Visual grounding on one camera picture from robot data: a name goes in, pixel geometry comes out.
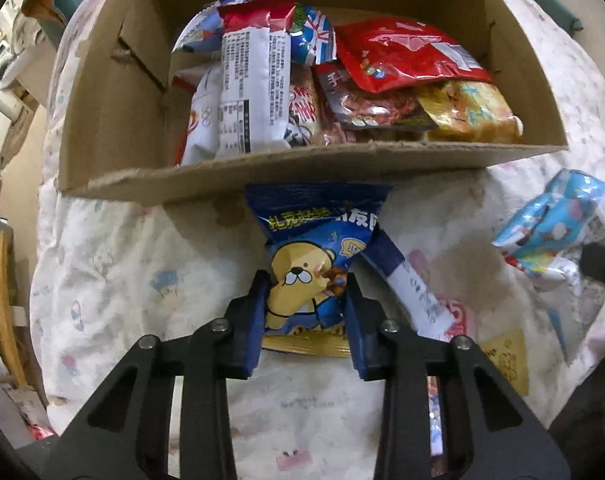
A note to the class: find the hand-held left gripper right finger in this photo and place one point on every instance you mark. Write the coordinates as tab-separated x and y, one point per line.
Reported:
357	340

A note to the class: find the blue bear snack packet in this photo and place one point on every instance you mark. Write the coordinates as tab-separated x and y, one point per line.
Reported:
307	270

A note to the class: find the gold snack packet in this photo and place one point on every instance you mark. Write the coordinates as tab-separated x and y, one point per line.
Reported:
505	360

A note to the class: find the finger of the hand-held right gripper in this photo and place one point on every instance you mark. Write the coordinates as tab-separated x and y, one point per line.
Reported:
602	265

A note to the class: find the pink red snack packet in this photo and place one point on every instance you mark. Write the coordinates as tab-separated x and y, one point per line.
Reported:
460	317

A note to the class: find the white navy stick packet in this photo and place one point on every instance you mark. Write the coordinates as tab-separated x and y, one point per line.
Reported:
412	290

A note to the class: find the light blue snack packet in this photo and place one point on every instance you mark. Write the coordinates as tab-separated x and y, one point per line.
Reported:
552	230

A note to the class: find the dark spicy strip snack packet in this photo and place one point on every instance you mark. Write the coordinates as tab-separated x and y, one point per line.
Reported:
367	100

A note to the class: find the large red snack packet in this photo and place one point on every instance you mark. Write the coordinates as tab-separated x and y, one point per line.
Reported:
407	55

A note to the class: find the long red snack packet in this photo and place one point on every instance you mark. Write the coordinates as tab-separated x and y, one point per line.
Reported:
252	85

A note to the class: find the brown cardboard box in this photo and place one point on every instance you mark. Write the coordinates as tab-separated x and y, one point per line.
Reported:
332	160

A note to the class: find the blue flag print snack packet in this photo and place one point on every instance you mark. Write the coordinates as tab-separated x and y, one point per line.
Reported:
312	35

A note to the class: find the white washing machine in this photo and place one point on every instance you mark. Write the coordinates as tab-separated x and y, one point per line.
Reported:
2	67

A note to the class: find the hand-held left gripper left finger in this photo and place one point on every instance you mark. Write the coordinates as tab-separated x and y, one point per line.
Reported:
255	335

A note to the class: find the blue white snack packet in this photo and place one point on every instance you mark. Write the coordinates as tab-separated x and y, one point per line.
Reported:
207	25

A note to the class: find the wooden chair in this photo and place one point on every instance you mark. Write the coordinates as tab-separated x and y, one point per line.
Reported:
2	310

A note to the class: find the yellow noodle snack packet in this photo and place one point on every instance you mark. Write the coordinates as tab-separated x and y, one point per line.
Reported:
472	110

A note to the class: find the white printed blanket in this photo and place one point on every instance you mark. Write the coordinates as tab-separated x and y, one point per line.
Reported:
132	285

